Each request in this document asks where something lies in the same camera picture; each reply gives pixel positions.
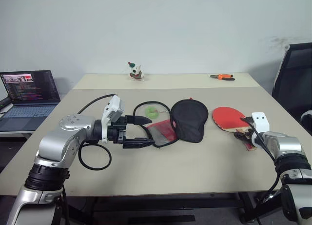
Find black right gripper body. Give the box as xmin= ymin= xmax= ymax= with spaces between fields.
xmin=245 ymin=126 xmax=255 ymax=144

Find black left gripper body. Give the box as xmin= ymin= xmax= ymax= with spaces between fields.
xmin=107 ymin=115 xmax=128 ymax=144

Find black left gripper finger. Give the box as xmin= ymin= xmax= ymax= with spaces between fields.
xmin=125 ymin=115 xmax=151 ymax=126
xmin=122 ymin=137 xmax=156 ymax=150

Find red table tennis paddle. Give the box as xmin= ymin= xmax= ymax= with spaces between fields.
xmin=211 ymin=106 xmax=258 ymax=153

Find black paddle case red lining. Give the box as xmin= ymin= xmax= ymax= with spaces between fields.
xmin=133 ymin=97 xmax=209 ymax=149

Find white plush toy red hat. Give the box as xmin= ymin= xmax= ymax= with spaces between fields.
xmin=127 ymin=61 xmax=145 ymax=82

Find orange black pliers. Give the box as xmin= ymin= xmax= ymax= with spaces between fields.
xmin=210 ymin=73 xmax=236 ymax=82

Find black office chair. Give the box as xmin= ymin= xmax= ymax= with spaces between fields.
xmin=271 ymin=42 xmax=312 ymax=136

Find open laptop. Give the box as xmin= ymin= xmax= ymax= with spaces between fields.
xmin=0 ymin=69 xmax=61 ymax=133

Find dark box with green stripe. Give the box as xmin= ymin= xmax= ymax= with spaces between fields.
xmin=0 ymin=98 xmax=12 ymax=113

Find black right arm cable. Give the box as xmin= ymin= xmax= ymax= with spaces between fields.
xmin=239 ymin=116 xmax=281 ymax=204

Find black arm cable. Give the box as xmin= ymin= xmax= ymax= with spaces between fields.
xmin=239 ymin=116 xmax=281 ymax=204
xmin=77 ymin=94 xmax=117 ymax=171

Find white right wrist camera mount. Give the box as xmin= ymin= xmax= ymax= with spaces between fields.
xmin=250 ymin=111 xmax=270 ymax=147

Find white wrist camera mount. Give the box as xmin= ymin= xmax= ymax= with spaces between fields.
xmin=250 ymin=111 xmax=270 ymax=147
xmin=100 ymin=95 xmax=125 ymax=144

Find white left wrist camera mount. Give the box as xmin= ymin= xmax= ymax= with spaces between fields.
xmin=100 ymin=95 xmax=125 ymax=144

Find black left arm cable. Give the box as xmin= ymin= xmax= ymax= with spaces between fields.
xmin=77 ymin=94 xmax=117 ymax=171

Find black table frame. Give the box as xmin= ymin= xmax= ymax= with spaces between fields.
xmin=65 ymin=191 xmax=281 ymax=225

